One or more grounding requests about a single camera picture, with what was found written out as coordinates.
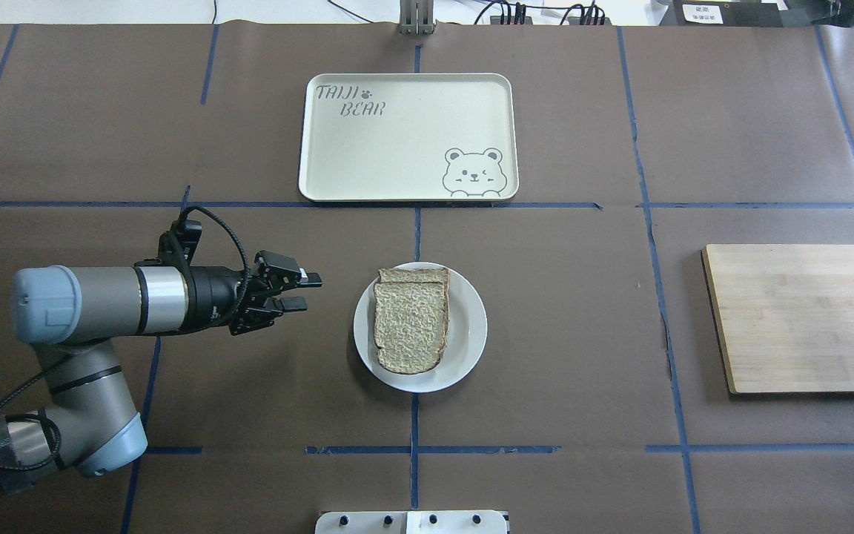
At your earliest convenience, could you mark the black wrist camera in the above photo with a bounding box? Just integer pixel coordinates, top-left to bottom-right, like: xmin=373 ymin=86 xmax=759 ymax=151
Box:
xmin=157 ymin=217 xmax=202 ymax=269

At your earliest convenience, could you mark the black power strip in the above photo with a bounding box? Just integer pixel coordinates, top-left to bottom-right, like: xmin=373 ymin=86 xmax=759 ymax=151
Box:
xmin=481 ymin=9 xmax=613 ymax=26

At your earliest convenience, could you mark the wooden cutting board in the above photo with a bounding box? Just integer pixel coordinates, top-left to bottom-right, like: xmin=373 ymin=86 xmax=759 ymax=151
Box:
xmin=701 ymin=244 xmax=854 ymax=393

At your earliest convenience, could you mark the cream bear tray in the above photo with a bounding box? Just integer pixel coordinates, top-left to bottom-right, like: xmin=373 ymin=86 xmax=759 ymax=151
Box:
xmin=298 ymin=72 xmax=520 ymax=202

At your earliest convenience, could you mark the black box with label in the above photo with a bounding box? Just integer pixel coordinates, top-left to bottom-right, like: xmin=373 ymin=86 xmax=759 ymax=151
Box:
xmin=658 ymin=1 xmax=784 ymax=27

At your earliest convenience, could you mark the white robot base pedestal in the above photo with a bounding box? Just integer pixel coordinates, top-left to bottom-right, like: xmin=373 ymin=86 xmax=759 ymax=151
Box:
xmin=314 ymin=510 xmax=511 ymax=533

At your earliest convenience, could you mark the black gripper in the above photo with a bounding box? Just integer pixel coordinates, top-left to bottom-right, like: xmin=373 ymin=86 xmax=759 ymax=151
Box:
xmin=188 ymin=251 xmax=323 ymax=335

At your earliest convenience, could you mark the aluminium frame post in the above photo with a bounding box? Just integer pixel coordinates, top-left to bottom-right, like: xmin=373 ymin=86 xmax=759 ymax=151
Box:
xmin=399 ymin=0 xmax=437 ymax=35

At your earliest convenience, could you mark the white round plate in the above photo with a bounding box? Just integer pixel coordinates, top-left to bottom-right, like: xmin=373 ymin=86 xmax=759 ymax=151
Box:
xmin=353 ymin=268 xmax=488 ymax=393

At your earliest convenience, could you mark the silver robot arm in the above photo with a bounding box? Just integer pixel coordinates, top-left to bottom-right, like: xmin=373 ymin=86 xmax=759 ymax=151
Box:
xmin=0 ymin=248 xmax=322 ymax=495

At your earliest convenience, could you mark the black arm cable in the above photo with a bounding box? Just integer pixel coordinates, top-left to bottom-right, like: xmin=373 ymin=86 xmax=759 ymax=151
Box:
xmin=175 ymin=205 xmax=251 ymax=327

